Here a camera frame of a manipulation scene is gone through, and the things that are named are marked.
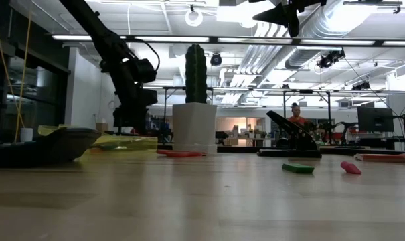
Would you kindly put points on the salmon orange eraser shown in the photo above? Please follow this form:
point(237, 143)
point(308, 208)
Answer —
point(383, 158)

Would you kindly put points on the black hole punch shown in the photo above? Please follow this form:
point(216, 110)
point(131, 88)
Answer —
point(296, 137)

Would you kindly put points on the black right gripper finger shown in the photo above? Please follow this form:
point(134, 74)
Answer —
point(276, 19)
point(274, 11)

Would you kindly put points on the black aluminium table frame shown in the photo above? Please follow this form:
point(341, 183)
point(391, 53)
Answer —
point(235, 149)

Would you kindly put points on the black ceiling camera cluster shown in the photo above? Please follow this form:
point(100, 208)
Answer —
point(329, 59)

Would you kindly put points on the green cactus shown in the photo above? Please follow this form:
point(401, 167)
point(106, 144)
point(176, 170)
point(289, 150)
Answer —
point(195, 73)

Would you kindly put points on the person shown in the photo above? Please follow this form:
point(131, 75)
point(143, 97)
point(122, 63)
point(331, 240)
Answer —
point(296, 118)

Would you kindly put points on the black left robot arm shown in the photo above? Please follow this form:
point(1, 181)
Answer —
point(105, 40)

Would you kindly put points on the linear ceiling light strip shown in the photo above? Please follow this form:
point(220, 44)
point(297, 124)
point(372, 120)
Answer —
point(175, 39)

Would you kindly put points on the cardboard box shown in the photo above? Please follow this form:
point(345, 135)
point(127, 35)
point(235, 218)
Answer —
point(101, 126)

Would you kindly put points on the small green sharpener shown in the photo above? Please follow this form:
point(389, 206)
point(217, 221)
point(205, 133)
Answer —
point(297, 168)

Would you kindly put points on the black round ceiling spotlight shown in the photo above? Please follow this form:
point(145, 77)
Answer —
point(216, 59)

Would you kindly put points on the large black monitor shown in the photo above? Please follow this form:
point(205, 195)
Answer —
point(375, 119)

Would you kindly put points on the white cup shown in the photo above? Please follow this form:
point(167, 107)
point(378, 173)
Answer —
point(26, 134)

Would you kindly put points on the yellow transparent pencil pouch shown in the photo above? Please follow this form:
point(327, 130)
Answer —
point(138, 142)

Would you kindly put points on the silver ventilation duct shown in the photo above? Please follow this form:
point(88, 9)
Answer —
point(322, 23)

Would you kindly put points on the black background workstation frame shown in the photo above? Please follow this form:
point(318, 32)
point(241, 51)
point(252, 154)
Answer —
point(284, 100)

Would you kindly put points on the small red eraser cap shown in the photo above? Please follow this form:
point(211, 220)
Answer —
point(350, 167)

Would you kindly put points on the white hexagonal plant pot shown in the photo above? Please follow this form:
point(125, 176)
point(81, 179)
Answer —
point(195, 127)

